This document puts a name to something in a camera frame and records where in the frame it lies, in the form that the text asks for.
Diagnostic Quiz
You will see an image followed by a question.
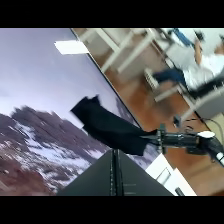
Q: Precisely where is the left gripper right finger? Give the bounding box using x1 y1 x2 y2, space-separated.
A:
115 149 175 197

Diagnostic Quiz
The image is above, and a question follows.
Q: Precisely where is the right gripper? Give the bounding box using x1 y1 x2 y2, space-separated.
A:
139 123 202 155

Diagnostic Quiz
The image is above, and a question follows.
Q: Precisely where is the black garment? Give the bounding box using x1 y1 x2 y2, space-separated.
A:
69 94 158 157

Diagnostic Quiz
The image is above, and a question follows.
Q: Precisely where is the person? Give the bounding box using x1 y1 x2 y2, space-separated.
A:
144 28 224 101

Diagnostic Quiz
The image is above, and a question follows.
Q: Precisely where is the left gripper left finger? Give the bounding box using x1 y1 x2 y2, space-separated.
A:
56 149 116 197

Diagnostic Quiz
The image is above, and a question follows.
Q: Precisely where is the white table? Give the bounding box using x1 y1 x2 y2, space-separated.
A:
78 28 175 75

